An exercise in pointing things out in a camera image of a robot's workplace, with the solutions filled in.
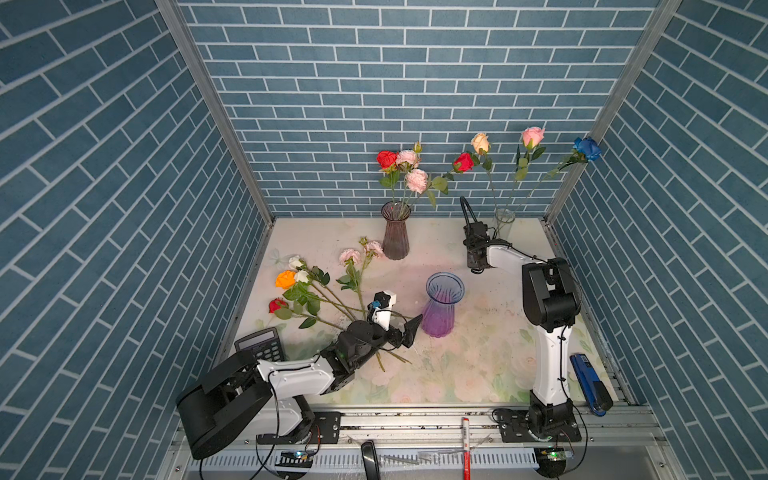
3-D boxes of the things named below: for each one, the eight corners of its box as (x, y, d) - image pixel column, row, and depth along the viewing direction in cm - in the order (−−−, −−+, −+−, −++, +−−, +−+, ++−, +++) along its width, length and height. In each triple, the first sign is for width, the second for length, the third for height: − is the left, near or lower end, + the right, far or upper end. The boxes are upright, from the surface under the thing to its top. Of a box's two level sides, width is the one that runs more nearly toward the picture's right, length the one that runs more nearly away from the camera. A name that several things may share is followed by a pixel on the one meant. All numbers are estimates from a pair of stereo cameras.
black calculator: (241, 375, 84) (236, 372, 81) (239, 345, 89) (234, 341, 86) (283, 359, 87) (280, 355, 84) (278, 331, 92) (275, 326, 90)
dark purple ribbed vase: (383, 260, 110) (380, 218, 94) (383, 242, 116) (382, 200, 99) (408, 260, 111) (410, 218, 94) (407, 242, 116) (410, 200, 100)
